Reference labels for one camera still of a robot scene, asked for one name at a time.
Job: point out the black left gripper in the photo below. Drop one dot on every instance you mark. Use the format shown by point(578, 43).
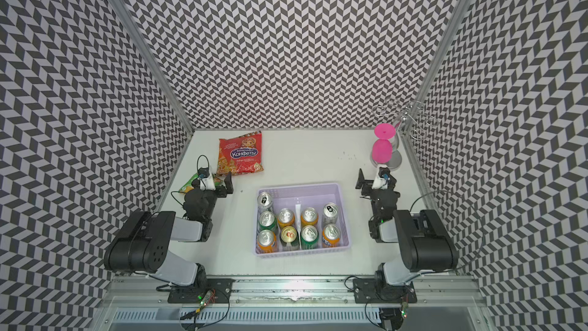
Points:
point(229, 187)

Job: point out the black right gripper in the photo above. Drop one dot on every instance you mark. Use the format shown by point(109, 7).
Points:
point(367, 184)

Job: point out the white Monster can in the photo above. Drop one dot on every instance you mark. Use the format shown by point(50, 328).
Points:
point(330, 214)
point(264, 202)

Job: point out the orange Fanta can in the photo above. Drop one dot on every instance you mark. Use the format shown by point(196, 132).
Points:
point(331, 236)

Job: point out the lavender plastic basket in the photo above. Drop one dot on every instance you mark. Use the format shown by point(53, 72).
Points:
point(300, 219)

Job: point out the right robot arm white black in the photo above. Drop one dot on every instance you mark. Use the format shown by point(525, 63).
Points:
point(424, 243)

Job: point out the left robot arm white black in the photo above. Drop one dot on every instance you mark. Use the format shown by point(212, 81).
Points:
point(142, 244)

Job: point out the red candy bag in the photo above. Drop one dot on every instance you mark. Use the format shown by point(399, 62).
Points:
point(240, 155)

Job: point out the green snack bag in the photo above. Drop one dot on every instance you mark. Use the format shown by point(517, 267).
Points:
point(189, 185)

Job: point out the green soda can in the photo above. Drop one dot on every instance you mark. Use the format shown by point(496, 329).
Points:
point(267, 221)

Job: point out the green can front middle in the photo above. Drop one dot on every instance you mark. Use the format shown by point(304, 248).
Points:
point(309, 237)

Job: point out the chrome glass holder stand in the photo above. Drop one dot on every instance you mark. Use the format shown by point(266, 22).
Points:
point(410, 121)

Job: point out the gold top green can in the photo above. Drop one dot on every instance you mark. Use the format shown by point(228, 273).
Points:
point(289, 239)

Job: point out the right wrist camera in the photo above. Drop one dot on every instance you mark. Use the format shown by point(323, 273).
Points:
point(382, 178)

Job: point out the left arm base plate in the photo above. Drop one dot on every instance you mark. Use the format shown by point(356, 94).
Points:
point(221, 287)

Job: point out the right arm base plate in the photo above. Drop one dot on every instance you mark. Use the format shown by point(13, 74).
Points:
point(368, 290)

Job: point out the aluminium front rail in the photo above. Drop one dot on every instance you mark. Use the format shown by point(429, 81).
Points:
point(300, 291)

